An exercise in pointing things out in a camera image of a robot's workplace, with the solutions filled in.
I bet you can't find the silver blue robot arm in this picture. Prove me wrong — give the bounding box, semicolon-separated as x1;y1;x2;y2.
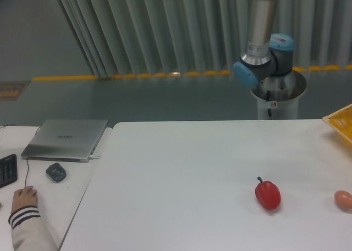
233;0;294;87

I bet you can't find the black keyboard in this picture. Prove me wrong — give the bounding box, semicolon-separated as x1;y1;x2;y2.
0;154;18;188

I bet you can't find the silver closed laptop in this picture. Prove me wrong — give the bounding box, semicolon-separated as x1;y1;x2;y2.
21;119;108;162

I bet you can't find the brown egg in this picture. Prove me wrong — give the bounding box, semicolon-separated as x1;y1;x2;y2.
334;191;352;210

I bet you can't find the beige striped-cuff sleeve forearm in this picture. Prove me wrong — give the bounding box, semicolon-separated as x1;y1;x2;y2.
8;205;58;251

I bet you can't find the red bell pepper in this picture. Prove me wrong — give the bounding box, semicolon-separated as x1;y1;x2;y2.
255;176;281;211

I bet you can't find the person's hand on mouse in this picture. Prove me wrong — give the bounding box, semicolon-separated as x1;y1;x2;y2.
10;186;38;214

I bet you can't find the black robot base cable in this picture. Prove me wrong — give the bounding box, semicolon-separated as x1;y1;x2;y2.
265;90;273;120

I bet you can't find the black mouse cable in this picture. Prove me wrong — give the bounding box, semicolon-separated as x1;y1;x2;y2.
24;158;30;188

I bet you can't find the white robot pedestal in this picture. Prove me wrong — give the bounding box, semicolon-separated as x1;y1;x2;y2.
251;70;307;120

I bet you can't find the small black tray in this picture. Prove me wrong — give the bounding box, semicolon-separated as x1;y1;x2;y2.
46;163;67;183

